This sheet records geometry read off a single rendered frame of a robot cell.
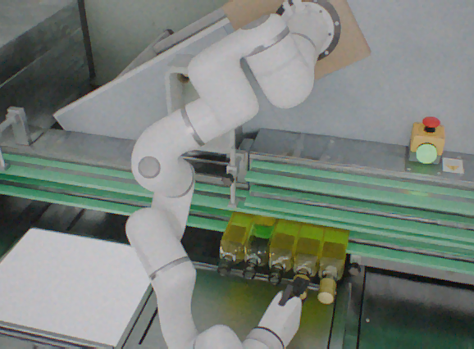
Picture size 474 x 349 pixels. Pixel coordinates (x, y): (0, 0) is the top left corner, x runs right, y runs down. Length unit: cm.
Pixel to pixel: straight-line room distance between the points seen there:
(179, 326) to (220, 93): 45
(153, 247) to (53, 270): 52
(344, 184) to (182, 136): 44
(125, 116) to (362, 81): 66
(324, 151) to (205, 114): 43
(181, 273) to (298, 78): 42
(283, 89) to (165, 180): 28
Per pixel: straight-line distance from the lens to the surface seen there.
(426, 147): 136
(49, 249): 159
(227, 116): 105
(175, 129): 106
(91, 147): 163
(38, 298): 146
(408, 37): 135
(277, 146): 140
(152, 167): 104
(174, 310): 111
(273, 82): 104
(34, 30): 208
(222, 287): 141
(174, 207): 116
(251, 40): 102
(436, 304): 151
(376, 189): 132
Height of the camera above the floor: 201
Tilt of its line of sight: 52 degrees down
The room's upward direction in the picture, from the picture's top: 155 degrees counter-clockwise
